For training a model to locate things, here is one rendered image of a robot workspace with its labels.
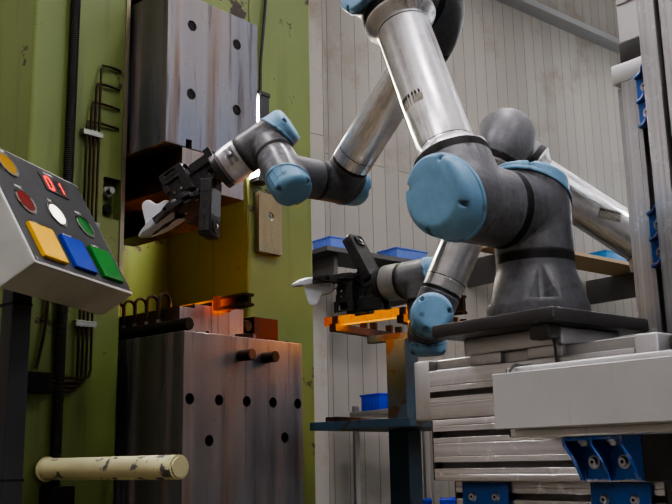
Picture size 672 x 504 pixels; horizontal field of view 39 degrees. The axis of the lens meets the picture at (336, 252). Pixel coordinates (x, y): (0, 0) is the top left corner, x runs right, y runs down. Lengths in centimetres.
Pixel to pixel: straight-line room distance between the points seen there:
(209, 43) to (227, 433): 97
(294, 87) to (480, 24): 601
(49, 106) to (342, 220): 486
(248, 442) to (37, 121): 87
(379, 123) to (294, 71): 119
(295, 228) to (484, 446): 145
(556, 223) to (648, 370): 38
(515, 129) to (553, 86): 756
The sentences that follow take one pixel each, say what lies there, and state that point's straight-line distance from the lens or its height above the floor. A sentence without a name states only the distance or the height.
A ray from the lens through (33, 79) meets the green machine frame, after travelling 228.
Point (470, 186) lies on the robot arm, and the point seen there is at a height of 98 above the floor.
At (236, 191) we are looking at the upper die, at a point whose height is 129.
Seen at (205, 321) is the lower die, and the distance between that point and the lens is 225.
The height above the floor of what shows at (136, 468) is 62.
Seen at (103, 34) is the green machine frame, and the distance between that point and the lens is 244.
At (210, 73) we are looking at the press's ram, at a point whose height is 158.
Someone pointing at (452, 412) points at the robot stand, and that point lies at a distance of 144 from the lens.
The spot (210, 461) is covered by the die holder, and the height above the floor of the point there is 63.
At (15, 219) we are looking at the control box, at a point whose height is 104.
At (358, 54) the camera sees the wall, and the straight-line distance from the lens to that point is 754.
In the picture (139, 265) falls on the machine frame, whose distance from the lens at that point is 276.
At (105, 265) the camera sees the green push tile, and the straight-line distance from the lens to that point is 188.
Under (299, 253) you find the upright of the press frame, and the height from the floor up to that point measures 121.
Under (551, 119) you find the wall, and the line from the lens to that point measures 920.
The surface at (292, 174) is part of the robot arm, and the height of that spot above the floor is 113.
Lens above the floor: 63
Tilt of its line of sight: 12 degrees up
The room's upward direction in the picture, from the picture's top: 1 degrees counter-clockwise
